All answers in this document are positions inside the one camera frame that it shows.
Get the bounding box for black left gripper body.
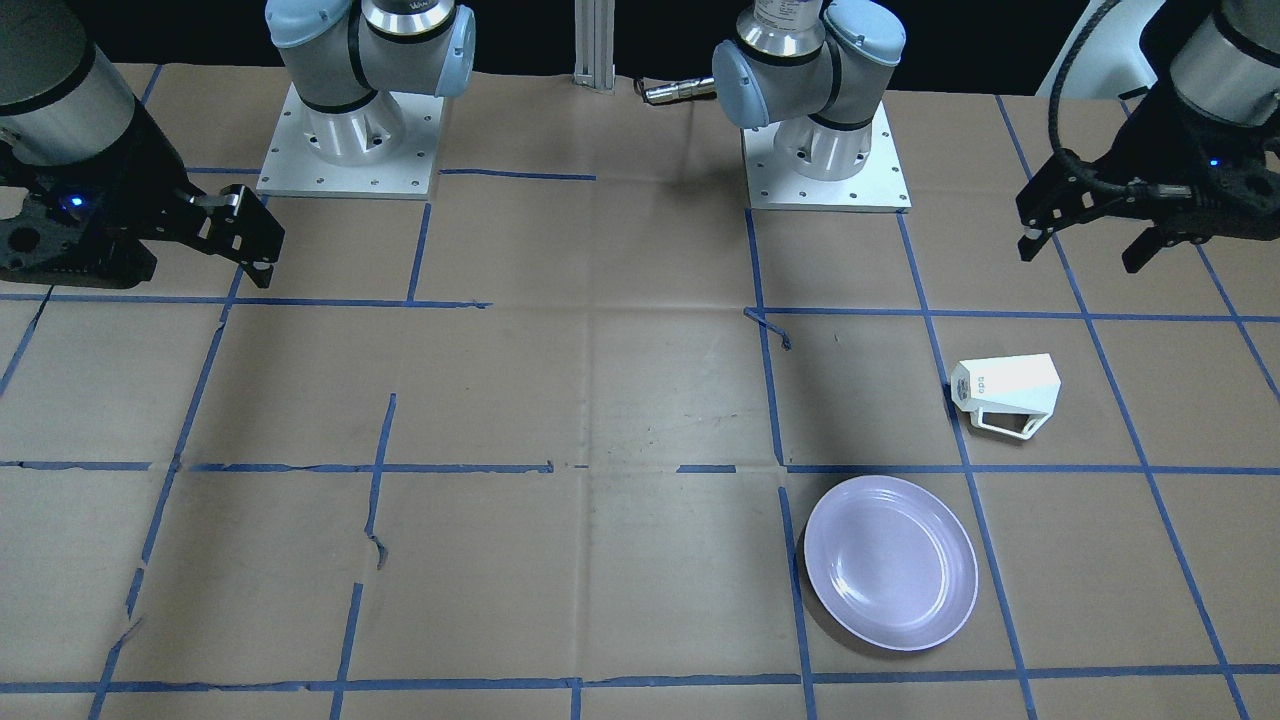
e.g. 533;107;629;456
1016;85;1279;243

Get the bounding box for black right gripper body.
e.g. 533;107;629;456
1;102;285;290

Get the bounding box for white faceted cup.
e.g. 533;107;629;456
948;354;1061;439

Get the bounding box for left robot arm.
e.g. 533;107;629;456
712;1;1279;273

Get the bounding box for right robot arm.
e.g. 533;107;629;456
3;1;476;290

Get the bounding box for lavender round plate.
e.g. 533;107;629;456
803;475;979;652

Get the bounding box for brown paper table cover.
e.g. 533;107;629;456
1;74;1279;719

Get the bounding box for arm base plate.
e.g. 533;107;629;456
257;87;445;200
742;104;913;213

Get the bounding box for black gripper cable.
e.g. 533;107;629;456
1046;0;1201;201

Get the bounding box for aluminium frame post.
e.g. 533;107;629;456
572;0;617;94

